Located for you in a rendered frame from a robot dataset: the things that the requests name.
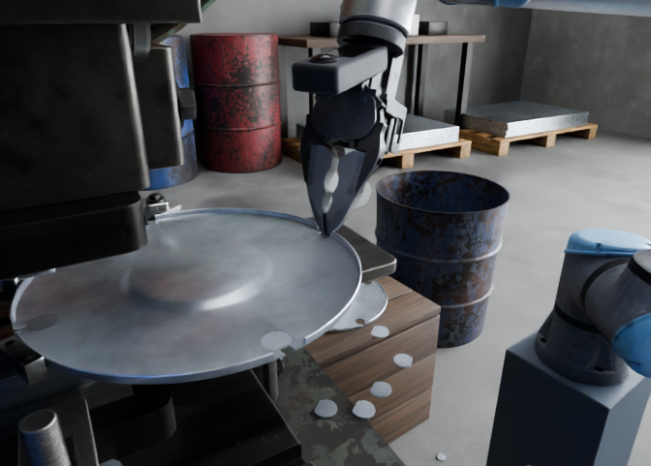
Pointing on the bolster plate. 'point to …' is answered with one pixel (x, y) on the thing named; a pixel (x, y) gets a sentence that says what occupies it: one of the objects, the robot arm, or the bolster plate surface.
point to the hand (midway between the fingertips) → (325, 221)
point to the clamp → (57, 437)
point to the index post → (154, 201)
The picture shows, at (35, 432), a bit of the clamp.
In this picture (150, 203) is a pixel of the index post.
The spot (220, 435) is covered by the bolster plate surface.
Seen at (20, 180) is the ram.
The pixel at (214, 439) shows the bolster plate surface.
